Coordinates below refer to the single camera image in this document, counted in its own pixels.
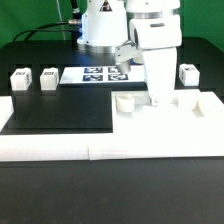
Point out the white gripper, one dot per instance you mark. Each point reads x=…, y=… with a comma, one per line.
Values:
x=160, y=71

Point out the white square tabletop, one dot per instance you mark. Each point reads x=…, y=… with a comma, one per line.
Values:
x=132, y=111

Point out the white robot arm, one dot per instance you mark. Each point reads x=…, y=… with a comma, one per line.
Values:
x=141, y=31

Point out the white base AprilTag sheet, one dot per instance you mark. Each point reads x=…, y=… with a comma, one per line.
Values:
x=101, y=75

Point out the white U-shaped obstacle fence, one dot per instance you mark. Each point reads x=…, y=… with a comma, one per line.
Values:
x=182, y=142

